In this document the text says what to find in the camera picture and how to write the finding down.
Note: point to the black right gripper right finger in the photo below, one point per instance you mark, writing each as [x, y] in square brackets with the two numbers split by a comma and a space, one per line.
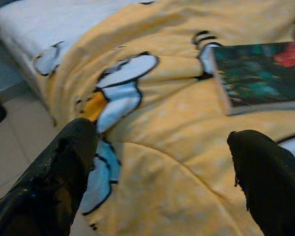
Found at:
[273, 186]

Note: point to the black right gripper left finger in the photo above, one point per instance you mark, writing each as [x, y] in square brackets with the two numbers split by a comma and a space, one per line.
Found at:
[51, 186]

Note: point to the yellow cartoon egg blanket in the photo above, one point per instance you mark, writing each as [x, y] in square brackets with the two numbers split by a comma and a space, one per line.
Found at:
[174, 137]

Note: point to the dark green and red book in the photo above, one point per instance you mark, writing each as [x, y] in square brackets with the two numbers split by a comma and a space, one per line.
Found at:
[260, 76]

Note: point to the white quilted mattress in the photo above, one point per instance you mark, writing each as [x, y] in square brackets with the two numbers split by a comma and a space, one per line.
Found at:
[44, 22]

